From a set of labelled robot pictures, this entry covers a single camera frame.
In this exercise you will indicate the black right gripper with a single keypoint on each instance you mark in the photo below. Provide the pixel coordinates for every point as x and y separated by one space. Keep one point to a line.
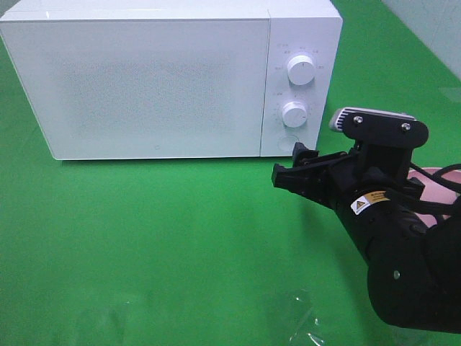
329 178

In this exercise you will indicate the white microwave knob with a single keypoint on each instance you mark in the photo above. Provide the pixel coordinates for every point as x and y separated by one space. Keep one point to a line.
301 69
294 114

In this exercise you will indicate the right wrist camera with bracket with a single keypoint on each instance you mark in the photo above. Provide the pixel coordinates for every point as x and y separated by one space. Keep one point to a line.
383 139

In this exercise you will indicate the upper white microwave knob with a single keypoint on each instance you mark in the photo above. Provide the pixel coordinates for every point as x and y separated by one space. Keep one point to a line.
301 69

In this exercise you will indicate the round door release button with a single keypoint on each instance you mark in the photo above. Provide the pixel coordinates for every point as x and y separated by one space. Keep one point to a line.
287 143

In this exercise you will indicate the white microwave door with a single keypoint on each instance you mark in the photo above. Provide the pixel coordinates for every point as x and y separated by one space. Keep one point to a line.
132 89

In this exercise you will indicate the lower white microwave knob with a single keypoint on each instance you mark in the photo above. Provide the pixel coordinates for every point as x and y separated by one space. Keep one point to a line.
294 114

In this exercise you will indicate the white microwave oven body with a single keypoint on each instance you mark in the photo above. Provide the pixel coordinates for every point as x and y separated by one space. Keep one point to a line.
295 27

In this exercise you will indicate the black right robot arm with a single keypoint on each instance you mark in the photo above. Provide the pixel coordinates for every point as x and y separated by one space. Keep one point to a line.
411 246

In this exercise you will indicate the pink plate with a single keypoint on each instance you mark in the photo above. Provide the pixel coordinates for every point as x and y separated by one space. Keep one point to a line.
434 192

